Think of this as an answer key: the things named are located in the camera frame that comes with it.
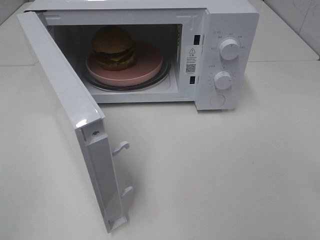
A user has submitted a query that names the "round door release button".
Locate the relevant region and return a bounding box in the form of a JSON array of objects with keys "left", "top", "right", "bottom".
[{"left": 210, "top": 94, "right": 226, "bottom": 108}]

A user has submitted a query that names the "pink round plate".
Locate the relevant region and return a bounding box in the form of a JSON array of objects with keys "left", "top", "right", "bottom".
[{"left": 85, "top": 41, "right": 164, "bottom": 87}]

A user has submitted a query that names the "white microwave door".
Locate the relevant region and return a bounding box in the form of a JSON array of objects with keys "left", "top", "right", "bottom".
[{"left": 17, "top": 11, "right": 133, "bottom": 233}]

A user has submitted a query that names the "burger with bun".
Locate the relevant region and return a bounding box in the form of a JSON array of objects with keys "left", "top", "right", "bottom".
[{"left": 91, "top": 25, "right": 136, "bottom": 71}]

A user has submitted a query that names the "glass microwave turntable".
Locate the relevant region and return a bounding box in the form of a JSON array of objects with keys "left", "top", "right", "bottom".
[{"left": 82, "top": 59, "right": 171, "bottom": 92}]

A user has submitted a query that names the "lower white round knob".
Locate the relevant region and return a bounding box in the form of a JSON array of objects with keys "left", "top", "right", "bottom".
[{"left": 213, "top": 71, "right": 233, "bottom": 90}]

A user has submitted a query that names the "white round knob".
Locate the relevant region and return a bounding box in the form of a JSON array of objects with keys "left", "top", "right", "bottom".
[
  {"left": 219, "top": 38, "right": 240, "bottom": 61},
  {"left": 213, "top": 71, "right": 233, "bottom": 90}
]

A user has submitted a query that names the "white warning label sticker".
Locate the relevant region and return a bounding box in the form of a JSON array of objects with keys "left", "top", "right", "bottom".
[{"left": 183, "top": 45, "right": 200, "bottom": 75}]

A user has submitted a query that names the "white microwave oven body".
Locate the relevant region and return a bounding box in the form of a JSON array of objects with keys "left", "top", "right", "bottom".
[{"left": 23, "top": 0, "right": 259, "bottom": 110}]

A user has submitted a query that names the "upper white round knob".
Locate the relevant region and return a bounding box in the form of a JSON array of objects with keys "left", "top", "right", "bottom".
[{"left": 219, "top": 38, "right": 240, "bottom": 61}]

